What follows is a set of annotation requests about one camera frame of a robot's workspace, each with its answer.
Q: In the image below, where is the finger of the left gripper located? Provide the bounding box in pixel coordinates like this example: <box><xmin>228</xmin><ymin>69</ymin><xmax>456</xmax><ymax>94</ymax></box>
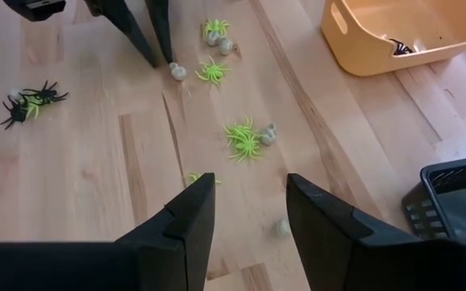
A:
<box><xmin>144</xmin><ymin>0</ymin><xmax>174</xmax><ymax>65</ymax></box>
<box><xmin>85</xmin><ymin>0</ymin><xmax>157</xmax><ymax>68</ymax></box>

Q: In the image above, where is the green toy spider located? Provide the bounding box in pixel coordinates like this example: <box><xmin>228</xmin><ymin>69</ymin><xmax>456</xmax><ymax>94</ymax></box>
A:
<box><xmin>222</xmin><ymin>116</ymin><xmax>255</xmax><ymax>142</ymax></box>
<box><xmin>227</xmin><ymin>135</ymin><xmax>265</xmax><ymax>165</ymax></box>
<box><xmin>22</xmin><ymin>96</ymin><xmax>42</xmax><ymax>121</ymax></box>
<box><xmin>202</xmin><ymin>18</ymin><xmax>231</xmax><ymax>40</ymax></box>
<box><xmin>194</xmin><ymin>55</ymin><xmax>233</xmax><ymax>86</ymax></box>
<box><xmin>188</xmin><ymin>171</ymin><xmax>222</xmax><ymax>186</ymax></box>

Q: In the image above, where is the grey stone left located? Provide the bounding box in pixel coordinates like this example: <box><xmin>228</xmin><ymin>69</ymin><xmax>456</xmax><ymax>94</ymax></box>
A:
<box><xmin>168</xmin><ymin>61</ymin><xmax>189</xmax><ymax>82</ymax></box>

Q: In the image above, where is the yellow plastic bin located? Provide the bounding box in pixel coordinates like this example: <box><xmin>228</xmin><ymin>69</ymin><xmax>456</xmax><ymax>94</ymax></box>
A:
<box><xmin>320</xmin><ymin>0</ymin><xmax>466</xmax><ymax>78</ymax></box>

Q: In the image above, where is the black slotted plastic basket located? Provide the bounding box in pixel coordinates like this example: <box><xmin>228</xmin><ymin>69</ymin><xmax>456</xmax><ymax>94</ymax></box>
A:
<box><xmin>401</xmin><ymin>153</ymin><xmax>466</xmax><ymax>243</ymax></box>

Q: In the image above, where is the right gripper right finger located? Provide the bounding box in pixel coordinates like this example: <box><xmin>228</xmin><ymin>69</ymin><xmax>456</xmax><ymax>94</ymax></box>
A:
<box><xmin>286</xmin><ymin>173</ymin><xmax>420</xmax><ymax>291</ymax></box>

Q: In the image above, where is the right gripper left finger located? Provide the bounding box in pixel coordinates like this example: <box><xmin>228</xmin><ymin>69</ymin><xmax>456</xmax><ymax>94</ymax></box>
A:
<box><xmin>115</xmin><ymin>172</ymin><xmax>217</xmax><ymax>291</ymax></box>

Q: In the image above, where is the black toy spider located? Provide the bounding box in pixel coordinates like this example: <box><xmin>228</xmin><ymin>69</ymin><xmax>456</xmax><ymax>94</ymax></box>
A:
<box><xmin>0</xmin><ymin>95</ymin><xmax>30</xmax><ymax>131</ymax></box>
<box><xmin>388</xmin><ymin>38</ymin><xmax>415</xmax><ymax>57</ymax></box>
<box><xmin>19</xmin><ymin>79</ymin><xmax>70</xmax><ymax>107</ymax></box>

